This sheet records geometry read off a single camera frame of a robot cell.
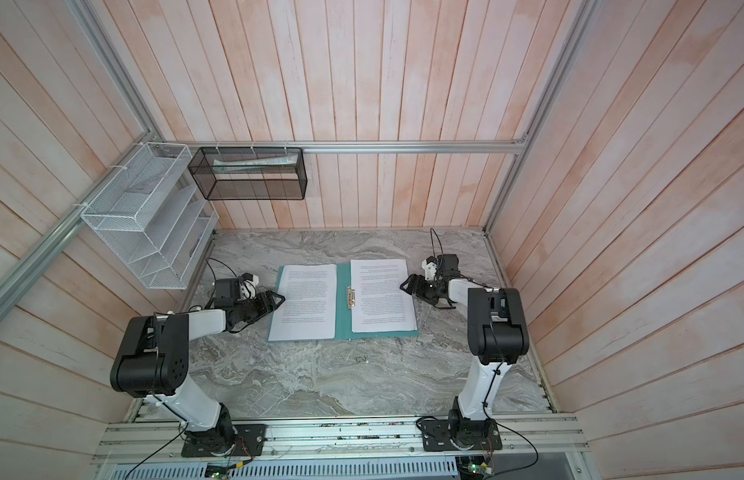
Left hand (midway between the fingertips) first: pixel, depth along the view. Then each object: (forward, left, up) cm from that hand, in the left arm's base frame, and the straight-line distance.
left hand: (279, 305), depth 96 cm
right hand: (+7, -44, 0) cm, 44 cm away
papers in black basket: (+31, +10, +33) cm, 46 cm away
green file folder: (-3, -21, -2) cm, 21 cm away
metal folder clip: (+5, -23, -2) cm, 24 cm away
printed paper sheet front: (0, -9, -3) cm, 10 cm away
